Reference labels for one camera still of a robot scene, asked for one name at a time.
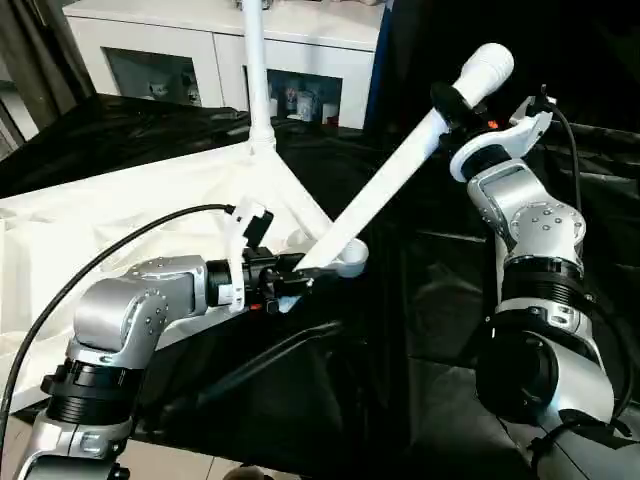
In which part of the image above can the white plastic table leg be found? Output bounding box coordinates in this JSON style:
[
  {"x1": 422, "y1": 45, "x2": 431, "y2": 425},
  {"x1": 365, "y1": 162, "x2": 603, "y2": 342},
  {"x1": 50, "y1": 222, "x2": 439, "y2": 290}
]
[
  {"x1": 282, "y1": 42, "x2": 517, "y2": 303},
  {"x1": 238, "y1": 0, "x2": 277, "y2": 155}
]

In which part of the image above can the black mat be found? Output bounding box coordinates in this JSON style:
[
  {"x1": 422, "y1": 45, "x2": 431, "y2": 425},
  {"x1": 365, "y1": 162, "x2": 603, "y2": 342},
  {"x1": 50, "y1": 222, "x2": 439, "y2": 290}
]
[{"x1": 0, "y1": 92, "x2": 640, "y2": 480}]

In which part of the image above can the white cabinet with glass doors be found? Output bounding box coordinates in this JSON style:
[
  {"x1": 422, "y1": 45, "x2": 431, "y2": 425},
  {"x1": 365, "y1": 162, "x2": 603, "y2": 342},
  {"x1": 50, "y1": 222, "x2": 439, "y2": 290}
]
[{"x1": 60, "y1": 0, "x2": 389, "y2": 133}]

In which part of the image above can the grey curtain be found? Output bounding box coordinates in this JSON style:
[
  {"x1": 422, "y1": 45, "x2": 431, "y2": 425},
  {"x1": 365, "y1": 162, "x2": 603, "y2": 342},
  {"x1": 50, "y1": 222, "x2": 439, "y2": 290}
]
[{"x1": 0, "y1": 0, "x2": 99, "y2": 146}]

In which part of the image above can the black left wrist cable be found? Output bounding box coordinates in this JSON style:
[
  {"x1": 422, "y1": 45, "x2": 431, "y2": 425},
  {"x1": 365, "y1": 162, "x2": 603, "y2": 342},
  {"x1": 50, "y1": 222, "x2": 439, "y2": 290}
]
[{"x1": 0, "y1": 203, "x2": 237, "y2": 421}]

